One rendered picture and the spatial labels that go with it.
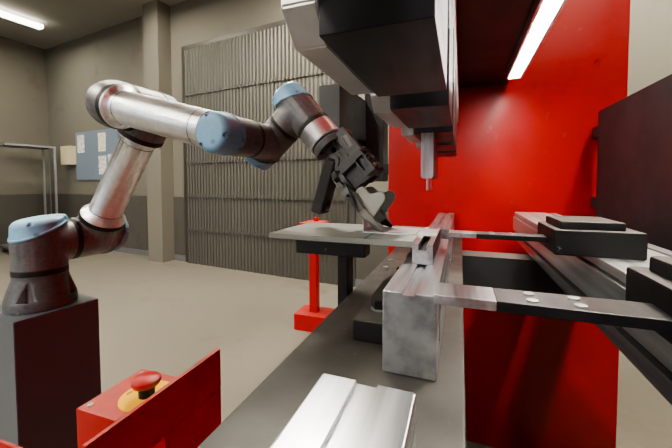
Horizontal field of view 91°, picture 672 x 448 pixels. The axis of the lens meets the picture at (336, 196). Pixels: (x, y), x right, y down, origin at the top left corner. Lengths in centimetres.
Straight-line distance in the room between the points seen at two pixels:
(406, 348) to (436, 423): 8
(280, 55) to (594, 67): 320
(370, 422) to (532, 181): 135
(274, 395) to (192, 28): 510
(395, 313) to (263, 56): 401
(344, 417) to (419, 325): 21
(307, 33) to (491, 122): 131
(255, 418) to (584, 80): 148
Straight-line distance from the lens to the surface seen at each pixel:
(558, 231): 59
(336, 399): 22
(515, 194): 148
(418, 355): 42
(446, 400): 41
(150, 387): 61
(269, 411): 38
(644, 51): 347
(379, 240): 55
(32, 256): 112
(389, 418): 21
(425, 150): 58
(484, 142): 148
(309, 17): 22
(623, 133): 131
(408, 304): 40
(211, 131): 62
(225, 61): 466
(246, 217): 422
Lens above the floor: 109
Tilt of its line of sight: 2 degrees down
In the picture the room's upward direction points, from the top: straight up
